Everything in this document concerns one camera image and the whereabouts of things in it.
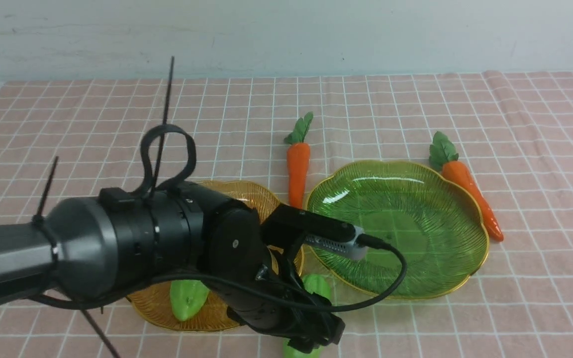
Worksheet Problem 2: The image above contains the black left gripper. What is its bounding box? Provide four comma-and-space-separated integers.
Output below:
227, 250, 345, 355

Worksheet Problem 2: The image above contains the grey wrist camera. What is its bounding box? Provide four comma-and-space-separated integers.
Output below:
262, 204, 368, 261

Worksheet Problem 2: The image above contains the orange toy carrot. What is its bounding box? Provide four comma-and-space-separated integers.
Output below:
284, 111, 314, 209
428, 131, 504, 242

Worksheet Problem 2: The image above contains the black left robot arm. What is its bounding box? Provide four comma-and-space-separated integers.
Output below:
0, 182, 348, 352

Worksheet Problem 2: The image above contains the amber glass plate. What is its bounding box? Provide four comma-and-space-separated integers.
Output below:
129, 181, 304, 332

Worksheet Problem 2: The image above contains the green toy cucumber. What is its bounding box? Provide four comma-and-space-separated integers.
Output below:
169, 279, 210, 321
282, 273, 333, 358

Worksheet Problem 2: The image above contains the green glass plate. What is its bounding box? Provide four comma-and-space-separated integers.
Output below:
304, 160, 490, 300

